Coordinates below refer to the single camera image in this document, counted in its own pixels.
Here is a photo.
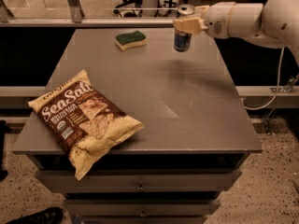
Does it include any sea salt chips bag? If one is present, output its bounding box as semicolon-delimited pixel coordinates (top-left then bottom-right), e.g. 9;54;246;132
29;70;144;180

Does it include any grey drawer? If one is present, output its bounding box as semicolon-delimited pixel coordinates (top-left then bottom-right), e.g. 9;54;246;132
36;169;241;193
64;200;221;217

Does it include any top grey drawer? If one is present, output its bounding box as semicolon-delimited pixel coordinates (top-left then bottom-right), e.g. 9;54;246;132
36;169;241;193

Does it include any metal railing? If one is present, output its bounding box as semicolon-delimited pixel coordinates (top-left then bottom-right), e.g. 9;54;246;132
0;0;180;27

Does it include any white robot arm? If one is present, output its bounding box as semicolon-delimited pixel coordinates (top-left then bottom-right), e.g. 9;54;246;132
173;0;299;64

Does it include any black shoe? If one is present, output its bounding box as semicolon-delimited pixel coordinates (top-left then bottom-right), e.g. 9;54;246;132
7;207;64;224

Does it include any Red Bull can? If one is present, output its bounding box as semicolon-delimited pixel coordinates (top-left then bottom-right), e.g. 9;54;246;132
173;4;195;52

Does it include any grey drawer cabinet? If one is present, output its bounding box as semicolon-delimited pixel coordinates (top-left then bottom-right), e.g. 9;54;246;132
13;29;262;224

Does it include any white cable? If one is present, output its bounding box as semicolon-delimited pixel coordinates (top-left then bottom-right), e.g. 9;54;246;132
243;47;286;111

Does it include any green and yellow sponge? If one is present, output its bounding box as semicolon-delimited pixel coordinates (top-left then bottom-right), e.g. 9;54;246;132
115;31;147;51

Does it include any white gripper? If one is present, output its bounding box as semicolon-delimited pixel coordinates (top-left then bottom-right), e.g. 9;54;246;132
173;2;235;39

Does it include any black office chair base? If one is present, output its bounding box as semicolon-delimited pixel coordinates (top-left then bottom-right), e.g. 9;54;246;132
113;0;143;18

